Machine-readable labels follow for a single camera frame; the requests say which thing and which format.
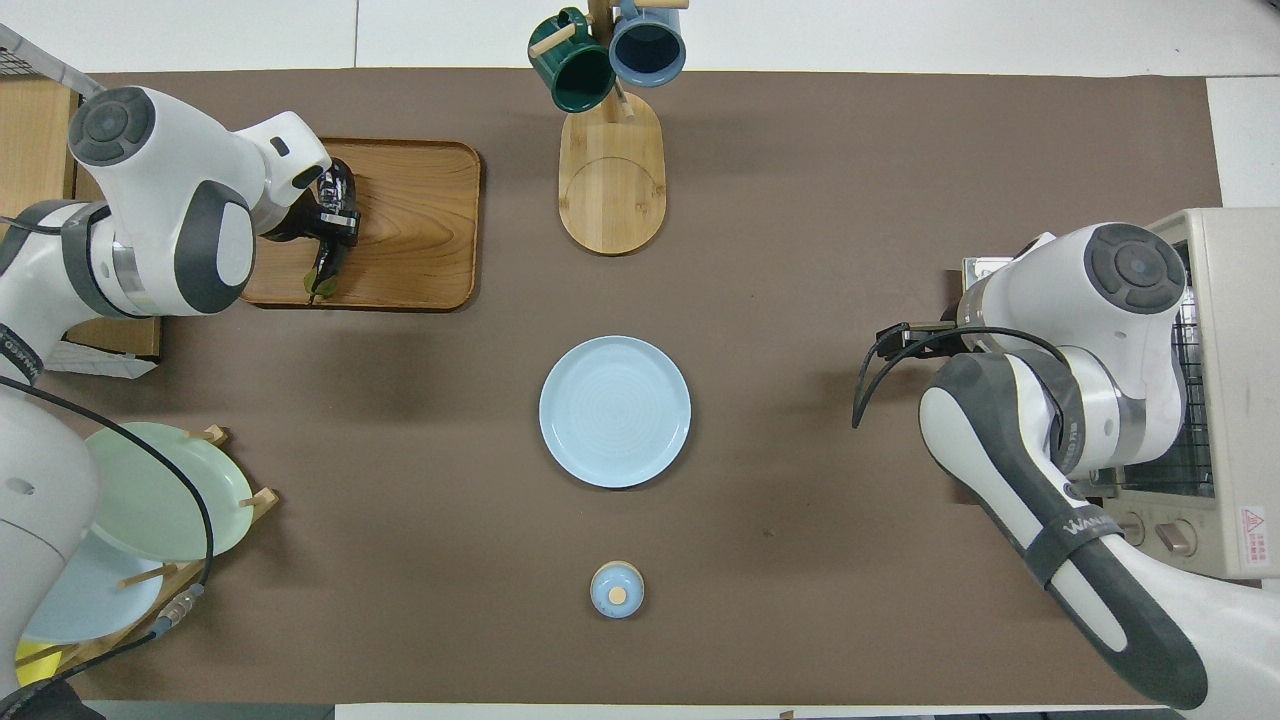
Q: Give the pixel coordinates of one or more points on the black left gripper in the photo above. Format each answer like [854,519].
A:
[305,225]

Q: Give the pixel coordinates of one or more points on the light blue ceramic plate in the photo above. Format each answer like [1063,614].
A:
[100,600]
[615,412]

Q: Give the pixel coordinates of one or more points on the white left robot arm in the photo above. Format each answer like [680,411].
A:
[160,160]

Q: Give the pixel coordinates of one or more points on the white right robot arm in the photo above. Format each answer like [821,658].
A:
[1120,300]

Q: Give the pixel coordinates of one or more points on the metal oven rack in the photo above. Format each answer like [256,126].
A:
[1195,400]

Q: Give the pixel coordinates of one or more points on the white toaster oven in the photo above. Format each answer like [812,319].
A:
[1235,300]

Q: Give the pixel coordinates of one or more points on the wooden serving tray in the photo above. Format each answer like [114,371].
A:
[420,230]

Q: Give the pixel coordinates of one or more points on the dark green mug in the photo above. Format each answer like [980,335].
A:
[575,75]

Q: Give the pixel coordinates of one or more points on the wooden mug tree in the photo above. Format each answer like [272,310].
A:
[612,190]

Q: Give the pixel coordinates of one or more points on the white crumpled sheet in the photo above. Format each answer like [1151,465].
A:
[100,365]

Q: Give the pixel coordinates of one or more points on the wooden plate rack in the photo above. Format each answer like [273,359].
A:
[262,497]

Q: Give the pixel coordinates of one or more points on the wooden two-tier shelf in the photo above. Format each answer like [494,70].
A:
[30,130]

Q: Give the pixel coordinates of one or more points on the pale green plate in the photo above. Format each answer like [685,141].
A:
[160,490]

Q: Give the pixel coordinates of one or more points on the blue mug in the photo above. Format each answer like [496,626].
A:
[648,50]

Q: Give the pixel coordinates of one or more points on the brown table mat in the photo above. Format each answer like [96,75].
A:
[800,200]

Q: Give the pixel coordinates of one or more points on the blue lid with wooden knob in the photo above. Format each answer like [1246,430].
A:
[617,590]

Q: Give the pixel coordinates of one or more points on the yellow plate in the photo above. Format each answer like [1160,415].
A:
[30,665]

